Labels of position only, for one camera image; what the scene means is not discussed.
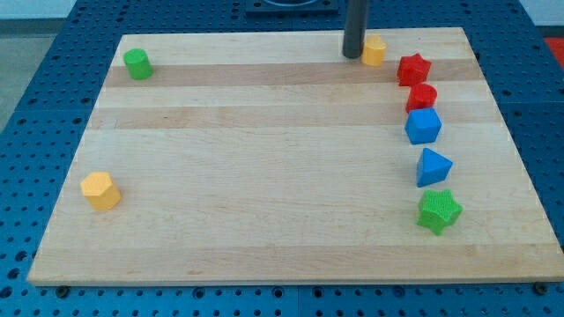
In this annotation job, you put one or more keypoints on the yellow heart block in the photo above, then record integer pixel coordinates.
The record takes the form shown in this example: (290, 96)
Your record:
(374, 50)

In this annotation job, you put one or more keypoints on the light wooden board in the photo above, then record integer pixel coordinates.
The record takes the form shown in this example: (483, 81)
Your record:
(269, 158)

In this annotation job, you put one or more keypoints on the blue cube block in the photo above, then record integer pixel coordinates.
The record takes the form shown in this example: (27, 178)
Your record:
(423, 126)

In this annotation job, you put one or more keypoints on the blue triangle block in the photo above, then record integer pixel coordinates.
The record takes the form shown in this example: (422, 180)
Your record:
(432, 168)

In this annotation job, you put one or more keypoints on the red cylinder block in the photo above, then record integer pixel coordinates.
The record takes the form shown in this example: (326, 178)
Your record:
(421, 96)

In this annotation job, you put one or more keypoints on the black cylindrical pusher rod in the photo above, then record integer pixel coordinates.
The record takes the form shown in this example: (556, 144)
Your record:
(355, 28)

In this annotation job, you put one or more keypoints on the red star block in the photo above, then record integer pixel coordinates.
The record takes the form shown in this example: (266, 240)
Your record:
(413, 69)

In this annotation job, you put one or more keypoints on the green star block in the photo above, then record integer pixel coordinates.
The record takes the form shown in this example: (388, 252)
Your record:
(438, 210)

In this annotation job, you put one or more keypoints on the green cylinder block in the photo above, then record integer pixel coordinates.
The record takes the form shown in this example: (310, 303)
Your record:
(137, 64)

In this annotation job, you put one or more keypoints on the yellow hexagon block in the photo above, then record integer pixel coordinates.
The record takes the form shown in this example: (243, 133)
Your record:
(99, 189)

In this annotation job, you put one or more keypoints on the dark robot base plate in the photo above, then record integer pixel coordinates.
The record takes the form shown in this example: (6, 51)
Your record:
(284, 7)

